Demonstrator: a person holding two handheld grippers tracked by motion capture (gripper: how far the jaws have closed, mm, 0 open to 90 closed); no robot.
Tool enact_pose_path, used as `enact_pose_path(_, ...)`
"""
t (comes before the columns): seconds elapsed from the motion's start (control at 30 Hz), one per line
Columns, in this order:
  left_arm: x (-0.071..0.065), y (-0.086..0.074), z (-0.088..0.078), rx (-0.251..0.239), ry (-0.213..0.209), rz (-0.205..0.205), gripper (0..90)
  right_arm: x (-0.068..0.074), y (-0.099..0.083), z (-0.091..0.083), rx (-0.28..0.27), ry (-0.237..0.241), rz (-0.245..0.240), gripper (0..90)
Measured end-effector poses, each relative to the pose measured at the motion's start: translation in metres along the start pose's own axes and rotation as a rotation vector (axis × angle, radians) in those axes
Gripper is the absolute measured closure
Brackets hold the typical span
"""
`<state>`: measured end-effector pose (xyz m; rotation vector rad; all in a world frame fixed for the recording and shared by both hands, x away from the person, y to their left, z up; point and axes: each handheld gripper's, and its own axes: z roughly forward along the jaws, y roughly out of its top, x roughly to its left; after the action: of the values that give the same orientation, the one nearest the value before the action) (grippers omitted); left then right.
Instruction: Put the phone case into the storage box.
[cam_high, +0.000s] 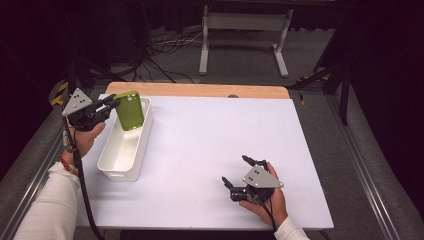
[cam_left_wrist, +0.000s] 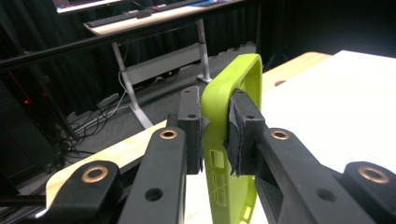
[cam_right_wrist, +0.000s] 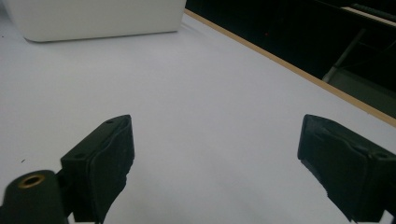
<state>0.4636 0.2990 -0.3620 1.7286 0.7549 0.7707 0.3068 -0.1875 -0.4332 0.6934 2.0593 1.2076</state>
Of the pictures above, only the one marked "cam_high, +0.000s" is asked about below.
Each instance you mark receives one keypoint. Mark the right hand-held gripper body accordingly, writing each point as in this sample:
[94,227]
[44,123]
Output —
[260,178]

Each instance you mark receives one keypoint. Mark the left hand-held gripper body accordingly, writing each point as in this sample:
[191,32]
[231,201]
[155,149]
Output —
[77,103]

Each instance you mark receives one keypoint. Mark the green phone case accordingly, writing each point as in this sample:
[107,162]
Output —
[130,111]

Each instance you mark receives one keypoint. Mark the white plastic storage bin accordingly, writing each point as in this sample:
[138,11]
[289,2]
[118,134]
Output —
[121,156]

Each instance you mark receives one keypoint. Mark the person's right hand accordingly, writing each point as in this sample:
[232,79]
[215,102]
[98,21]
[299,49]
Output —
[278,208]

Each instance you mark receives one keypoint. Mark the person's left hand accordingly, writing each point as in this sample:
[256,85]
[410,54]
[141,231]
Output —
[83,141]

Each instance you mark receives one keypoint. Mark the black tripod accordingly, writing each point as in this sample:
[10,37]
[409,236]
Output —
[333,78]
[83,71]

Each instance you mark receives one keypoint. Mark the grey metal stand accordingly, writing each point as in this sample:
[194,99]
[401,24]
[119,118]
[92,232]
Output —
[246,21]

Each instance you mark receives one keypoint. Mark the grey metal rail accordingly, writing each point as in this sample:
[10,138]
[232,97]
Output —
[30,186]
[370,173]

